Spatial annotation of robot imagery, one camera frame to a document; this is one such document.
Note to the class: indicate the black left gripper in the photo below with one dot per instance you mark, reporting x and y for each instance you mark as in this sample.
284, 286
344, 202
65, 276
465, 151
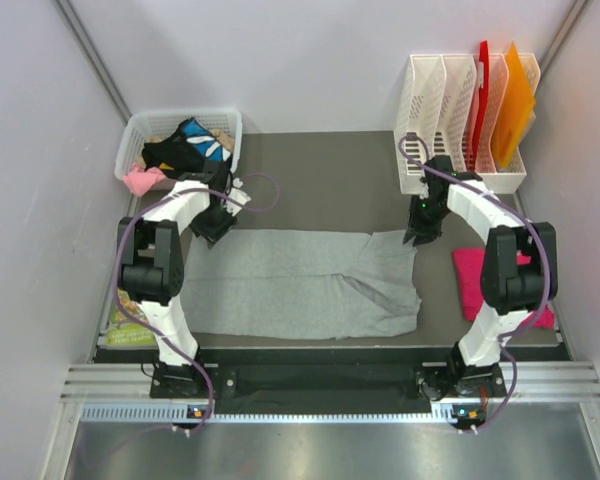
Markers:
212, 234

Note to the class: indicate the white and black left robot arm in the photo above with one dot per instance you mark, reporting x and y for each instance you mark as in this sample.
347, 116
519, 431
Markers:
152, 266

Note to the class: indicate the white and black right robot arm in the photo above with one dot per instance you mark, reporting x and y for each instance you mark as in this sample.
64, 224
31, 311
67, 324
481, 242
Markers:
519, 268

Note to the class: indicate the folded magenta t shirt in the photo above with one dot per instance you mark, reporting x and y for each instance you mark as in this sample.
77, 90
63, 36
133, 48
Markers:
468, 263

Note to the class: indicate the aluminium frame rail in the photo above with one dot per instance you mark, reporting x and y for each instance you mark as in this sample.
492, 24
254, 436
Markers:
121, 393

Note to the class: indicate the green children's book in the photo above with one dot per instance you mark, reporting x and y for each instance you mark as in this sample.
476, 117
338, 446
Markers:
121, 333

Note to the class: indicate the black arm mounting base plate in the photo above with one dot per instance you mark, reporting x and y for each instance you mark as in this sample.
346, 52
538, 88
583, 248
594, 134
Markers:
248, 376

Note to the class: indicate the light pink t shirt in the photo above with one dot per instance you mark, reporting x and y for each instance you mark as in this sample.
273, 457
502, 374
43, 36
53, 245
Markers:
139, 181

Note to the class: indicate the white plastic laundry basket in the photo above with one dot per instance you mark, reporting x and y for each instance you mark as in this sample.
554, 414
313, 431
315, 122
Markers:
162, 123

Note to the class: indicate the grey t shirt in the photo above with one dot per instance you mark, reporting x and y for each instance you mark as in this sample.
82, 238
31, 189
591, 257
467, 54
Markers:
302, 285

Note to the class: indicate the red plastic folder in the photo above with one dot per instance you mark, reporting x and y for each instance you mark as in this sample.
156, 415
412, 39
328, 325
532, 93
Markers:
480, 98

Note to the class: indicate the black and blue t shirt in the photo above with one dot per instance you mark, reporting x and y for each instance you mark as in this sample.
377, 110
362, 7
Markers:
186, 150

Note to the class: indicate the orange plastic folder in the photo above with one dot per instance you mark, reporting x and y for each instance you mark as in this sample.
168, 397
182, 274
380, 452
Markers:
517, 106

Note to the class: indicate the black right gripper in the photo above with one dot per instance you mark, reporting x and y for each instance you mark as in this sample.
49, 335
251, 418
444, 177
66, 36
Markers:
423, 232

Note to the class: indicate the white file organiser rack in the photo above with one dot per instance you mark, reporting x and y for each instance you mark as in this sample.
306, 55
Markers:
435, 103

